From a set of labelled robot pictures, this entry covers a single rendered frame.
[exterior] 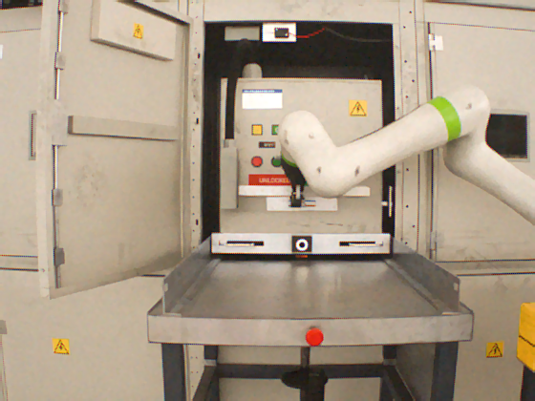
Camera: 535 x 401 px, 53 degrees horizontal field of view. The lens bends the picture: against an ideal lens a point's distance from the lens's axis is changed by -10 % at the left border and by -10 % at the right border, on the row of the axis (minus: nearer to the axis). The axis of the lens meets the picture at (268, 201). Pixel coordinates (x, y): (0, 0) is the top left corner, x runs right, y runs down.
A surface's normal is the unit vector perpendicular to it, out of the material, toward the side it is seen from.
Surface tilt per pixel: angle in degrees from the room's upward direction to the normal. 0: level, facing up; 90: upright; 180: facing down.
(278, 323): 90
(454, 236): 90
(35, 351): 90
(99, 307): 90
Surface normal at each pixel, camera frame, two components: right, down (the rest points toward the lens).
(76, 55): 0.92, 0.02
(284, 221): -0.03, 0.05
